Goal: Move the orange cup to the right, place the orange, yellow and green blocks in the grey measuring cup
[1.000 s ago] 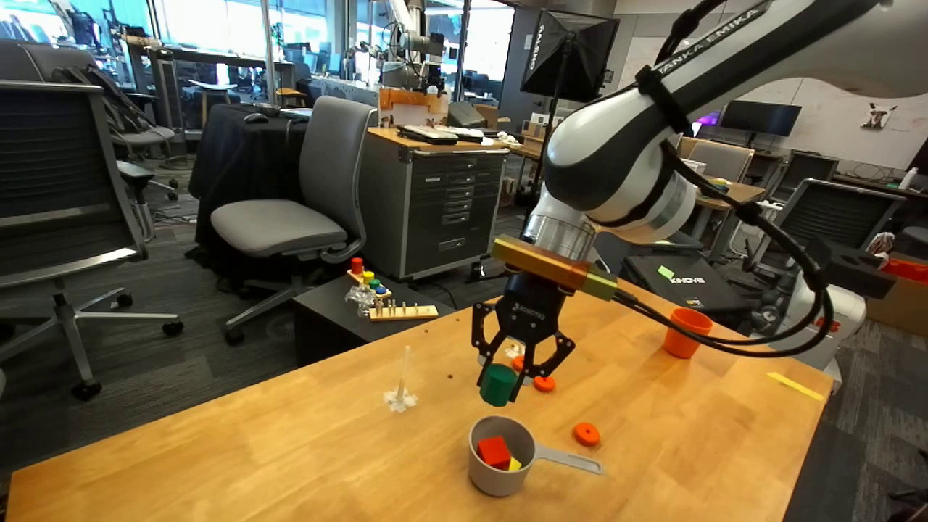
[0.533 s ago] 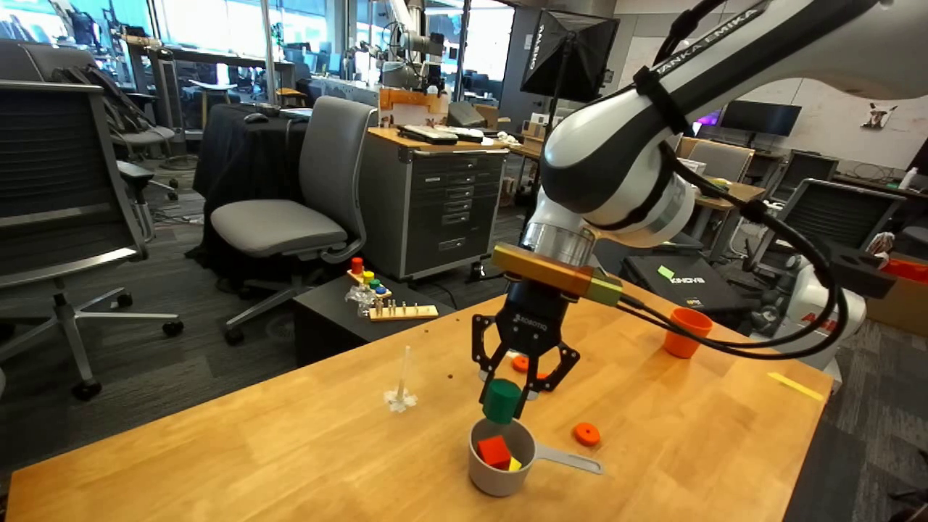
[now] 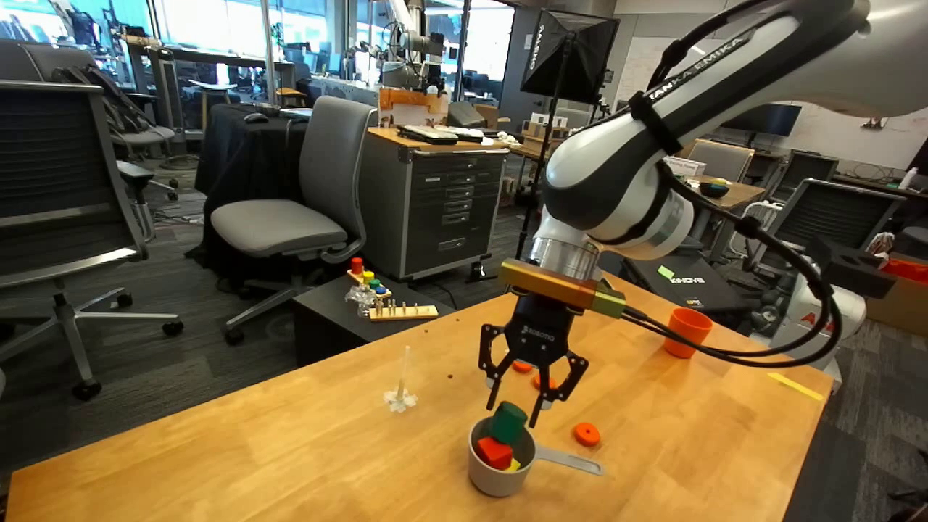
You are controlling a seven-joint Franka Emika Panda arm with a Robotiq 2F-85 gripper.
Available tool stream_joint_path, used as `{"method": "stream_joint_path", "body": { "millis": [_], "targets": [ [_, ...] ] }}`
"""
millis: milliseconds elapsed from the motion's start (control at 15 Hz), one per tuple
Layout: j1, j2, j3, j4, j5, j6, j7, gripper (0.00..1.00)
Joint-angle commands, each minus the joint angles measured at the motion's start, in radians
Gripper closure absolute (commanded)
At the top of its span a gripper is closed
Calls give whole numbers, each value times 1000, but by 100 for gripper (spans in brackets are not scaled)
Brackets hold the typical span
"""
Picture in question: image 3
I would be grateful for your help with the brown cardboard box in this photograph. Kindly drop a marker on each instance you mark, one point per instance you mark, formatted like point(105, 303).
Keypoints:
point(904, 309)

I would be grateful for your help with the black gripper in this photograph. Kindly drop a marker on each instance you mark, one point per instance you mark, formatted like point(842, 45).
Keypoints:
point(542, 335)

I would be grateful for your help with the orange plastic cup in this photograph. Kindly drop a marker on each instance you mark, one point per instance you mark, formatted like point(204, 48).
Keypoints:
point(690, 327)

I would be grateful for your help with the gray measuring cup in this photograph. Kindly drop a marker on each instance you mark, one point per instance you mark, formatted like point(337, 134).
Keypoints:
point(489, 479)

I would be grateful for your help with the colourful stacking toy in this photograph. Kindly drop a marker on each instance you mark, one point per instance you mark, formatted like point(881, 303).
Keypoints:
point(360, 277)

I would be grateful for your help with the gray padded swivel chair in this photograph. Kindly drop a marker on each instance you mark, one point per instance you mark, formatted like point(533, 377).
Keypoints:
point(276, 227)

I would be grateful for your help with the yellow tape strip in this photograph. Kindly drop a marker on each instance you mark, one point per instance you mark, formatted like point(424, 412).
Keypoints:
point(795, 388)

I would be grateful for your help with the orange cardboard box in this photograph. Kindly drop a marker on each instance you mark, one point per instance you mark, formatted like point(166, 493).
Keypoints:
point(407, 106)

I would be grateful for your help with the clear white peg stand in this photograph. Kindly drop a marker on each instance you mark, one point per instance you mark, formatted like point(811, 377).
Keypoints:
point(401, 396)

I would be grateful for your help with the black side table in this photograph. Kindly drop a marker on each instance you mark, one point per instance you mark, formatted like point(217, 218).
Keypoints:
point(323, 324)

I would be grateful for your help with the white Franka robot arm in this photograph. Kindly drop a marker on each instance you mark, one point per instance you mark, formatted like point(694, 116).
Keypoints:
point(619, 183)

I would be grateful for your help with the dark draped cloth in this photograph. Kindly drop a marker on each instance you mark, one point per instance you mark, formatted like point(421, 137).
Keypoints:
point(243, 156)

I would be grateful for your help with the black mesh office chair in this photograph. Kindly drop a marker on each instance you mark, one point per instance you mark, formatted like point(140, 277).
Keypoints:
point(59, 174)

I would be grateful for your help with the orange cube block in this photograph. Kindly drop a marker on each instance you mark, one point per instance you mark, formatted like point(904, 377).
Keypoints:
point(494, 454)

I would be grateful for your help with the white ABB robot base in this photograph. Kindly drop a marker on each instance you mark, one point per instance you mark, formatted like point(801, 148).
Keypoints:
point(853, 319)

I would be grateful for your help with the gray drawer cabinet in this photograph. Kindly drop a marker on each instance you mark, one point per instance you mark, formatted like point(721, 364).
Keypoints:
point(437, 214)

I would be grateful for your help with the wooden block strip toy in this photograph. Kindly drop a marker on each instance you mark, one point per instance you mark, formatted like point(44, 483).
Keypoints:
point(401, 312)

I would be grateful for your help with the black softbox light stand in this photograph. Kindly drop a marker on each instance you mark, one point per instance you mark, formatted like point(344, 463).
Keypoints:
point(572, 60)

